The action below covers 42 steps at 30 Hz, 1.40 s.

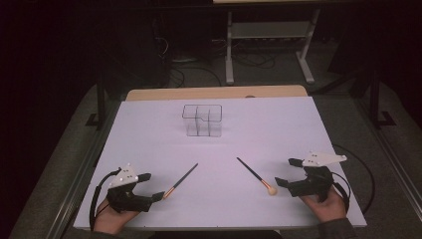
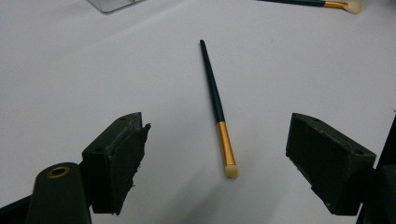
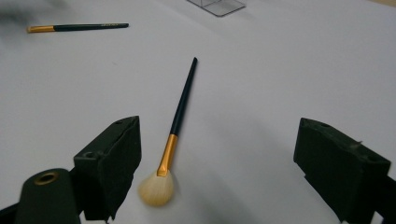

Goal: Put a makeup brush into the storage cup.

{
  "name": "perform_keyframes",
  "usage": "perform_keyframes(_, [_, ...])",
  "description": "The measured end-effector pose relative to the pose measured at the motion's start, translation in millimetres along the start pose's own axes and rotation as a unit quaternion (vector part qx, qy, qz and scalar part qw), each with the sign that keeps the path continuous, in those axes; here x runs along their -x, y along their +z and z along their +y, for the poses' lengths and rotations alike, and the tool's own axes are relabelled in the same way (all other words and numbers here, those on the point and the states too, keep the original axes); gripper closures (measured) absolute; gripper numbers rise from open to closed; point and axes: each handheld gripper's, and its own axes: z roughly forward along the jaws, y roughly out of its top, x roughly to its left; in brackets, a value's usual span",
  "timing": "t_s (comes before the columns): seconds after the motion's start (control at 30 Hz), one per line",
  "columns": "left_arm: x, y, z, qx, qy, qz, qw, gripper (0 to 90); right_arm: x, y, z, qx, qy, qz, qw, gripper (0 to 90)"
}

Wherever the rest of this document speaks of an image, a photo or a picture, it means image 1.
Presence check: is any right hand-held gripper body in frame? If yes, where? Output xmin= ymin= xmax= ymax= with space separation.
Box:
xmin=287 ymin=151 xmax=348 ymax=203

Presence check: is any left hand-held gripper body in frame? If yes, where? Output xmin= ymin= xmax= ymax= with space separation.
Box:
xmin=105 ymin=162 xmax=157 ymax=214

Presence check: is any thin black makeup brush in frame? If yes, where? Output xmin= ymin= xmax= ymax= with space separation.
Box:
xmin=163 ymin=162 xmax=199 ymax=200

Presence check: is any fluffy cream-head makeup brush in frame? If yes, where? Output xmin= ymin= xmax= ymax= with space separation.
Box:
xmin=236 ymin=156 xmax=279 ymax=196

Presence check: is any clear acrylic organizer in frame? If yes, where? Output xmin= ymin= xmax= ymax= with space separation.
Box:
xmin=181 ymin=104 xmax=224 ymax=138

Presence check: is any person's right hand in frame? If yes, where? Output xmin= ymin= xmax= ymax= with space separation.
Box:
xmin=300 ymin=187 xmax=348 ymax=224

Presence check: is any person's left hand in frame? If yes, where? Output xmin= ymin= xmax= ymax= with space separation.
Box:
xmin=94 ymin=198 xmax=140 ymax=235

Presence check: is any white board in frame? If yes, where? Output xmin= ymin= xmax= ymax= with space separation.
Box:
xmin=73 ymin=96 xmax=368 ymax=229

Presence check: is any black metal stand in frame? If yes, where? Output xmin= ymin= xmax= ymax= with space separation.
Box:
xmin=85 ymin=74 xmax=107 ymax=131
xmin=368 ymin=69 xmax=398 ymax=129

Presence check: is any wooden table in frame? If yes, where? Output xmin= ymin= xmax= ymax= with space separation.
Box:
xmin=125 ymin=85 xmax=310 ymax=102

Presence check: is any grey metal rail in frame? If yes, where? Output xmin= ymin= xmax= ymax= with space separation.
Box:
xmin=351 ymin=98 xmax=422 ymax=213
xmin=45 ymin=99 xmax=122 ymax=239

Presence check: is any black looped cable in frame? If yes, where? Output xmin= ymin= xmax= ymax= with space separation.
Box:
xmin=332 ymin=142 xmax=376 ymax=215

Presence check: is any tangle of dark cables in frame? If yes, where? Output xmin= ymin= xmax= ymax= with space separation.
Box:
xmin=231 ymin=49 xmax=277 ymax=70

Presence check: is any black curved cable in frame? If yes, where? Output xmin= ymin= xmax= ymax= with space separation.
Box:
xmin=168 ymin=66 xmax=223 ymax=89

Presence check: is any white metal frame desk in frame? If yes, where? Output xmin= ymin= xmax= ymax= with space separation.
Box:
xmin=212 ymin=0 xmax=322 ymax=86

